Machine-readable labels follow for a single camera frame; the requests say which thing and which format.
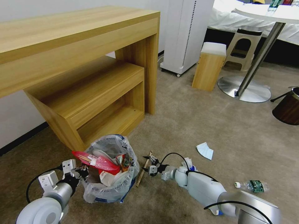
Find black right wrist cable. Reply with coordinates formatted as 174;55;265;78
159;152;188;169

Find low wooden shelf unit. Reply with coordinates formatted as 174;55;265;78
23;61;145;152

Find beige plastic step stool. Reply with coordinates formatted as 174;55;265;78
223;28;264;72

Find white paper carton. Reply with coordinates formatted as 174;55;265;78
98;170;122;187

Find clear plastic bottle, green label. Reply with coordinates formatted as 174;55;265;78
234;180;269;194

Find pale blue face mask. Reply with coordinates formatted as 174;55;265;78
196;142;214;161

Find white tower appliance on wheels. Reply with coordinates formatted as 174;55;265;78
159;0;215;78

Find round white table, metal pedestal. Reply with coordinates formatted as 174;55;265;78
217;4;299;103

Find wooden chopsticks in paper sleeve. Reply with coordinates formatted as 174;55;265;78
78;154;97;166

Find large light wooden desk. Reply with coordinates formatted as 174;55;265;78
0;6;161;115

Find printed instant noodle cup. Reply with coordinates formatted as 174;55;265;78
115;153;135;174

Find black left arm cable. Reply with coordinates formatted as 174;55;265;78
26;165;64;206

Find dark brown wooden waste bin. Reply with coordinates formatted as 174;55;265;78
272;86;299;127

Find white scrap with blue edge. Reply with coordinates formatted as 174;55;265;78
208;205;225;217

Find long wooden stick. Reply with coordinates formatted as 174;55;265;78
136;151;153;188

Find wooden stool with white cushion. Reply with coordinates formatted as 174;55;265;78
191;42;227;92

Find trash bin with clear bag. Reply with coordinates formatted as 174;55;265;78
82;134;140;204

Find red plastic wrapper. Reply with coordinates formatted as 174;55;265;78
72;150;119;172

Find crumpled white tissue packet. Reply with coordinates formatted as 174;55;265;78
179;157;199;174

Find black right upper arm cable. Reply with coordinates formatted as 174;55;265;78
203;200;274;224

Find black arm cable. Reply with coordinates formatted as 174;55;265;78
26;165;64;206
203;200;274;224

